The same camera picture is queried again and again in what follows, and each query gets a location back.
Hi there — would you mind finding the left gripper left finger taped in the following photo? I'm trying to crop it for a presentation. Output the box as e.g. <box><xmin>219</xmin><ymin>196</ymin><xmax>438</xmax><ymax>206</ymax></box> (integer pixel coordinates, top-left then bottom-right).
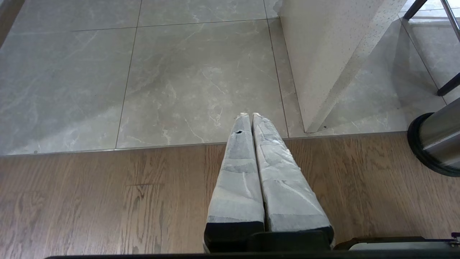
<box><xmin>203</xmin><ymin>113</ymin><xmax>266</xmax><ymax>253</ymax></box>

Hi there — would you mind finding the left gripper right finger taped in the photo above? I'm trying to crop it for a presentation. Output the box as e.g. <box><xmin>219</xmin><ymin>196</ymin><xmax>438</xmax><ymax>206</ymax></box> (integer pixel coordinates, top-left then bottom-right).
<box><xmin>252</xmin><ymin>113</ymin><xmax>335</xmax><ymax>249</ymax></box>

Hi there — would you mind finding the speckled beige stone counter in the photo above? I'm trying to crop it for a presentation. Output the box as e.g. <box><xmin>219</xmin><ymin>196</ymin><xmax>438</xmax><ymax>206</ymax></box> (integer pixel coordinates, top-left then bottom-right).
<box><xmin>279</xmin><ymin>0</ymin><xmax>408</xmax><ymax>133</ymax></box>

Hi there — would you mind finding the steel inner bin black base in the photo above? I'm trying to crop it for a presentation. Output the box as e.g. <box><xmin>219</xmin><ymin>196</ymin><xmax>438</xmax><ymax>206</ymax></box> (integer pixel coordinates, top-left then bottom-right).
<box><xmin>407</xmin><ymin>97</ymin><xmax>460</xmax><ymax>177</ymax></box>

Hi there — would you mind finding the dark bar stool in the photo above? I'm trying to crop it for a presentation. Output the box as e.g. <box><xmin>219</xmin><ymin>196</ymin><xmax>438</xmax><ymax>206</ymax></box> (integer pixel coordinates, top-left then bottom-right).
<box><xmin>402</xmin><ymin>0</ymin><xmax>460</xmax><ymax>96</ymax></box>

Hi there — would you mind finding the dark wooden baseboard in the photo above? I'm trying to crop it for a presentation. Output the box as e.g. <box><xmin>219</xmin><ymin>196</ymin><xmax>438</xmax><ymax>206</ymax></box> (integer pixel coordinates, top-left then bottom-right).
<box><xmin>0</xmin><ymin>0</ymin><xmax>26</xmax><ymax>45</ymax></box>

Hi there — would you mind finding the chrome stool footrest frame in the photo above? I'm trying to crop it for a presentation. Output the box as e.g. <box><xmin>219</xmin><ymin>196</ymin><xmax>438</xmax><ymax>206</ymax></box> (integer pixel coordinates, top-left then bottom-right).
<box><xmin>440</xmin><ymin>0</ymin><xmax>460</xmax><ymax>42</ymax></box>

